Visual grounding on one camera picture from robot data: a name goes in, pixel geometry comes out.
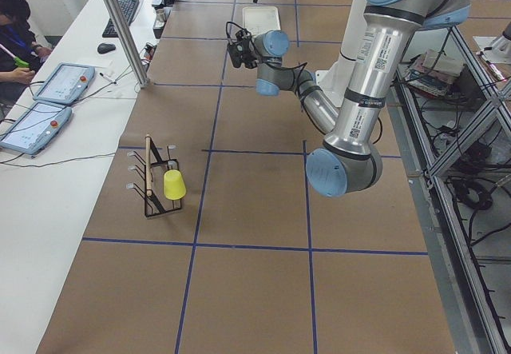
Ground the stack of books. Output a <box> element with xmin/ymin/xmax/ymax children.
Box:
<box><xmin>404</xmin><ymin>50</ymin><xmax>465</xmax><ymax>97</ymax></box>

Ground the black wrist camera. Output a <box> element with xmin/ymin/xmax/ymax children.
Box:
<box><xmin>227</xmin><ymin>42</ymin><xmax>244</xmax><ymax>69</ymax></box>

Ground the yellow cup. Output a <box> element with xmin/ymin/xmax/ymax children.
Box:
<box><xmin>164</xmin><ymin>169</ymin><xmax>187</xmax><ymax>201</ymax></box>

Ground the black wire cup rack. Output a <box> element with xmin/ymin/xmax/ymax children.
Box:
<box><xmin>126</xmin><ymin>134</ymin><xmax>185</xmax><ymax>219</ymax></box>

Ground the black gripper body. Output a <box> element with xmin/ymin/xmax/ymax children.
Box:
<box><xmin>238</xmin><ymin>30</ymin><xmax>258</xmax><ymax>69</ymax></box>

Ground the black keyboard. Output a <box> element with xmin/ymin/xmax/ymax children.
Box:
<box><xmin>101</xmin><ymin>0</ymin><xmax>141</xmax><ymax>38</ymax></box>

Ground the metal cup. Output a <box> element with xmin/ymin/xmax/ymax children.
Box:
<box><xmin>155</xmin><ymin>8</ymin><xmax>166</xmax><ymax>25</ymax></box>

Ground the person in dark clothes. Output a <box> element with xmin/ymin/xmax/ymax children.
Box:
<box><xmin>1</xmin><ymin>0</ymin><xmax>52</xmax><ymax>102</ymax></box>

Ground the far teach pendant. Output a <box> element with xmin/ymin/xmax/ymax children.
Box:
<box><xmin>34</xmin><ymin>62</ymin><xmax>95</xmax><ymax>105</ymax></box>

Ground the teach pendant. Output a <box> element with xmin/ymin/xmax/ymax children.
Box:
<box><xmin>1</xmin><ymin>101</ymin><xmax>73</xmax><ymax>156</ymax></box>
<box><xmin>34</xmin><ymin>62</ymin><xmax>95</xmax><ymax>105</ymax></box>

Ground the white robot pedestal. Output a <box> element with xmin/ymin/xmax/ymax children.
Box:
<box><xmin>318</xmin><ymin>0</ymin><xmax>366</xmax><ymax>108</ymax></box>

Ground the aluminium frame post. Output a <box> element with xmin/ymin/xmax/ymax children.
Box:
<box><xmin>103</xmin><ymin>0</ymin><xmax>149</xmax><ymax>89</ymax></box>

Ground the near teach pendant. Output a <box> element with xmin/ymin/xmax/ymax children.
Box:
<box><xmin>1</xmin><ymin>101</ymin><xmax>73</xmax><ymax>156</ymax></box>

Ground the black computer mouse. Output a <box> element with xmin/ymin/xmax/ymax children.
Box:
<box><xmin>97</xmin><ymin>42</ymin><xmax>116</xmax><ymax>54</ymax></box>

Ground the black pendant cable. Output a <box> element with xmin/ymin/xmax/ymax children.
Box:
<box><xmin>0</xmin><ymin>152</ymin><xmax>117</xmax><ymax>168</ymax></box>

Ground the cream bear tray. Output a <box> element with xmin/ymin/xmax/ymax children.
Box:
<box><xmin>242</xmin><ymin>6</ymin><xmax>281</xmax><ymax>36</ymax></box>

